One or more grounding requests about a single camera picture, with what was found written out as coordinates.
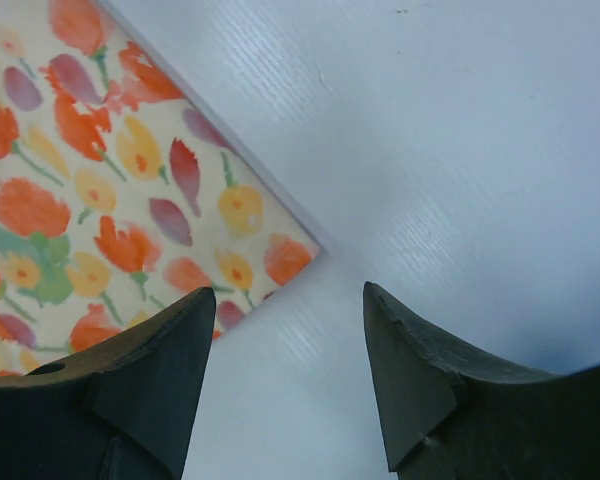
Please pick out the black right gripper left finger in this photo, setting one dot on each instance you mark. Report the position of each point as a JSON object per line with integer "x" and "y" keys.
{"x": 121, "y": 409}

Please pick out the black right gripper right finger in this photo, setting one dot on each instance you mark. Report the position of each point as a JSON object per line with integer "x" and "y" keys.
{"x": 450, "y": 410}

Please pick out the orange floral patterned skirt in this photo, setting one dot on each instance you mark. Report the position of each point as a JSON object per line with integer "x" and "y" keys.
{"x": 117, "y": 195}

